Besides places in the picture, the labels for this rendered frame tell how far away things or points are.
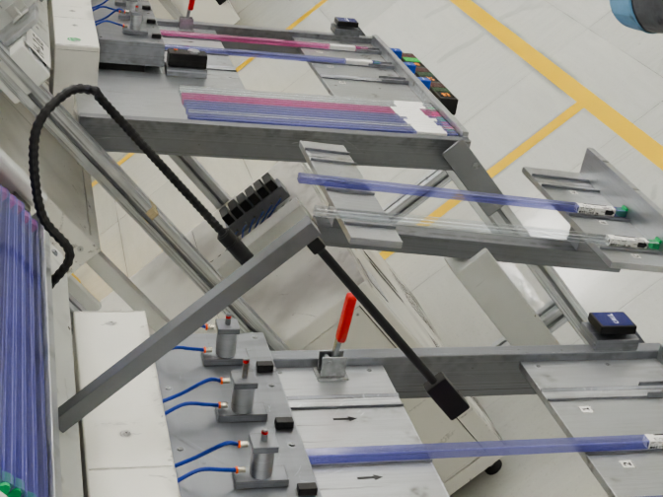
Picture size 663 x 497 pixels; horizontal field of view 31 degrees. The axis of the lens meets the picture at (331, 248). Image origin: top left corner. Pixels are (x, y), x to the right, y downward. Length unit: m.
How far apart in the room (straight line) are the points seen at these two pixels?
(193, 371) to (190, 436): 0.12
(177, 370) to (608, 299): 1.74
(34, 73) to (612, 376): 1.04
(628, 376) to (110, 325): 0.65
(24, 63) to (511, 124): 2.00
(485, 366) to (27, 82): 0.92
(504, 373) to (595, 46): 2.36
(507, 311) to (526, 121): 1.89
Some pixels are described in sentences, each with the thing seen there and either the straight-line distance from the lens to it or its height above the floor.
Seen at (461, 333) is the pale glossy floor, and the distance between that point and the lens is 3.09.
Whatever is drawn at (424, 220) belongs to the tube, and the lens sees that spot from 1.60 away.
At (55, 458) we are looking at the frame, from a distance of 0.92.
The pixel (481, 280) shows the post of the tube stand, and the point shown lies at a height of 0.80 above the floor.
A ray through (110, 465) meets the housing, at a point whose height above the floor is 1.26.
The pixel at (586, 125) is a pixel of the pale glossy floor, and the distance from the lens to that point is 3.48.
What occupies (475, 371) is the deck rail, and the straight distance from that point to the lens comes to 1.51.
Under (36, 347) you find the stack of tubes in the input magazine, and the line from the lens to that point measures 1.05.
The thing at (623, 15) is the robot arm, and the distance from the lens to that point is 1.30.
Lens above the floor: 1.80
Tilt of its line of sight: 28 degrees down
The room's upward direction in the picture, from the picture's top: 41 degrees counter-clockwise
